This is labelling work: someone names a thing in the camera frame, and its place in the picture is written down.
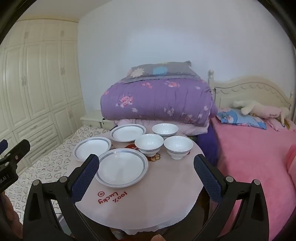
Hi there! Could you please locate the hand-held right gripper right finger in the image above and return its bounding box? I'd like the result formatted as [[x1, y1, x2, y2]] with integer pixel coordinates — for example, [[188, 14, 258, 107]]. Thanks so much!
[[193, 153, 275, 241]]

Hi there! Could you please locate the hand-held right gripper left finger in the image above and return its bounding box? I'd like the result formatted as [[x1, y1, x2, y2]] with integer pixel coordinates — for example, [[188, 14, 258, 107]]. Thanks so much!
[[22, 153, 116, 241]]

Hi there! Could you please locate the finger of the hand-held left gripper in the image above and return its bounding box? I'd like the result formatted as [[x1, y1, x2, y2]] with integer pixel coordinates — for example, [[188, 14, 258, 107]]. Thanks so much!
[[5, 139, 31, 163], [0, 139, 9, 155]]

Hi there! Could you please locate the white plate with grey rim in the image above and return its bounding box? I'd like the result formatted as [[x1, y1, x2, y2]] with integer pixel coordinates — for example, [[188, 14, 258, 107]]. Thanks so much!
[[72, 137, 112, 162], [110, 124, 147, 142], [94, 148, 149, 188]]

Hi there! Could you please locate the white bowl with grey band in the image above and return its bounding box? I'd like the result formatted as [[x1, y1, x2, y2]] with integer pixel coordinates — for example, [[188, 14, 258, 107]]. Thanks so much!
[[134, 133, 164, 155], [164, 136, 194, 160], [152, 123, 179, 140]]

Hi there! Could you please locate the dark purple cloth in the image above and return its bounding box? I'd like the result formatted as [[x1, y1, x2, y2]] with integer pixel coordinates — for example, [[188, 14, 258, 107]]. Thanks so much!
[[196, 129, 219, 168]]

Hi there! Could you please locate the pink bed sheet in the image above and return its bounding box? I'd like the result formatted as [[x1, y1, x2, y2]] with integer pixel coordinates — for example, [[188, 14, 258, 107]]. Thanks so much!
[[208, 115, 296, 241]]

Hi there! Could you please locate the round pink table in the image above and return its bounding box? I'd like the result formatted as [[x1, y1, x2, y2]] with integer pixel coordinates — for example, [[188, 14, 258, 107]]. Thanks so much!
[[75, 129, 205, 229]]

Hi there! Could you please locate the pink folded blanket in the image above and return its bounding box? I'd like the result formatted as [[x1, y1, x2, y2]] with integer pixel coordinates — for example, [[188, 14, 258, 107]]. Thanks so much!
[[113, 118, 210, 138]]

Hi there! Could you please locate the cream nightstand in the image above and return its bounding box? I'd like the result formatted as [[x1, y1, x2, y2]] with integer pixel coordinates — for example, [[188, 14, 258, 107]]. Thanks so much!
[[80, 110, 112, 128]]

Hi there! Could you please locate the blue floral pillow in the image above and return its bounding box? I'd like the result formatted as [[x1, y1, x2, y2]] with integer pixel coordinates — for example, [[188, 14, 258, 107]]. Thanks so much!
[[216, 108, 267, 130]]

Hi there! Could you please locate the cream panelled wardrobe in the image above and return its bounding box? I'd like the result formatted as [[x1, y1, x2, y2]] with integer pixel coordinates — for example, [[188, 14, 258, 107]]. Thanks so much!
[[0, 19, 85, 172]]

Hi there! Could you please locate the pink pillow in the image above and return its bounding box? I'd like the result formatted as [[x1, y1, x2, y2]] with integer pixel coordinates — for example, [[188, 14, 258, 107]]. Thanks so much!
[[262, 116, 296, 132]]

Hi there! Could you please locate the cream plush toy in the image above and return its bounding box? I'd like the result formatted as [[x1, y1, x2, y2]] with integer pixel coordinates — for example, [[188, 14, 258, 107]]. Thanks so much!
[[232, 100, 292, 126]]

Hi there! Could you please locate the purple floral quilt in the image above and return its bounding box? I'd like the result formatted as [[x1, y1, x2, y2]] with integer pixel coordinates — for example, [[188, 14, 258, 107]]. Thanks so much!
[[100, 79, 218, 127]]

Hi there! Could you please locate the cream bed headboard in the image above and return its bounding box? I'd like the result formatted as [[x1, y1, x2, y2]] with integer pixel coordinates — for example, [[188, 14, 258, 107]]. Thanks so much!
[[207, 69, 295, 114]]

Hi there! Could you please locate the grey floral pillow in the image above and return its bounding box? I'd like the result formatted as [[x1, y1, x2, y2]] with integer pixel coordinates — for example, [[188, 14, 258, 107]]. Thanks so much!
[[121, 61, 202, 83]]

